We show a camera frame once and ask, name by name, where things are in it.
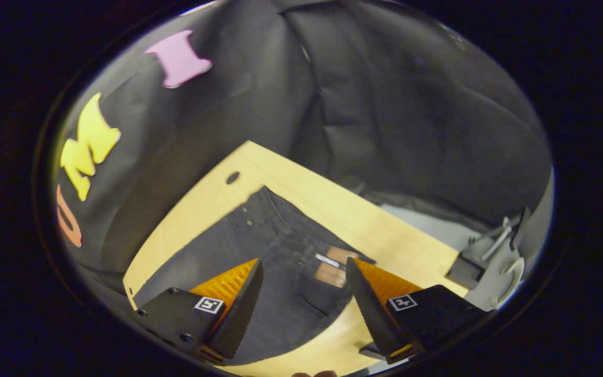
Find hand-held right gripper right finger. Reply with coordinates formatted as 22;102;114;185
345;257;489;365

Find grey metal stand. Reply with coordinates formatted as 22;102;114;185
445;207;532;309

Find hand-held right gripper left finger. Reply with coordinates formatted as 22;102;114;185
130;258;264;366

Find dark denim jeans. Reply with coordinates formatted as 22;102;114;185
133;186;376;366

